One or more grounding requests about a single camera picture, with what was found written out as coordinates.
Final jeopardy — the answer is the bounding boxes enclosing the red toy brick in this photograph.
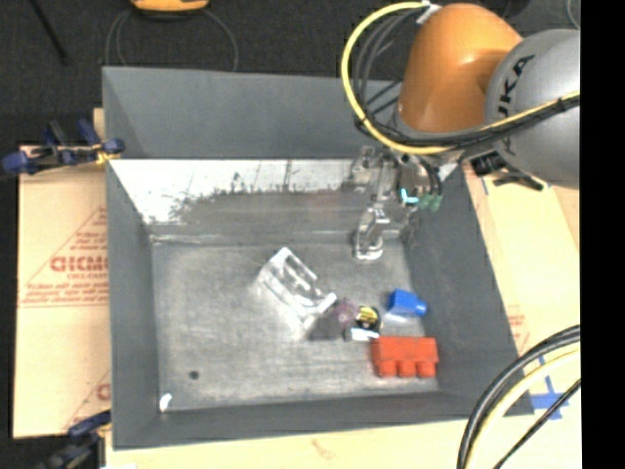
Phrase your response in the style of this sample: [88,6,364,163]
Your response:
[369,336,440,379]

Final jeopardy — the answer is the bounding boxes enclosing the blue plastic block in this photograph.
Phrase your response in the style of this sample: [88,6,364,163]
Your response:
[386,288,430,319]

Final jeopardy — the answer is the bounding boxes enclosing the brown cardboard board, red print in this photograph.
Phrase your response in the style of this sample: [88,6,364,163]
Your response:
[12,107,582,440]

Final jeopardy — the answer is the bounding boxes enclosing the dark purple small object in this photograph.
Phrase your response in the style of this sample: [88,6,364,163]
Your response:
[310,297,358,342]

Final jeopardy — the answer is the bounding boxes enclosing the yellow and black small object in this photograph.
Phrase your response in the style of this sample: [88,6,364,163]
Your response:
[354,304,383,333]

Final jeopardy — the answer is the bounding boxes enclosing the grey metal bin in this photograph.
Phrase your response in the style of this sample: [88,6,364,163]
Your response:
[101,65,534,448]

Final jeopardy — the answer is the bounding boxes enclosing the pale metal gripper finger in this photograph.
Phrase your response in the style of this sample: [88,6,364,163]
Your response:
[366,204,393,262]
[352,212,371,262]

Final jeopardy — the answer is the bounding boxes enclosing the black cylinder on white bracket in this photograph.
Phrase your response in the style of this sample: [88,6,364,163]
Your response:
[397,151,459,184]

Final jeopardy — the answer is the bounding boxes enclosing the clear plastic rack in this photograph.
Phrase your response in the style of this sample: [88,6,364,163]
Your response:
[247,246,339,342]

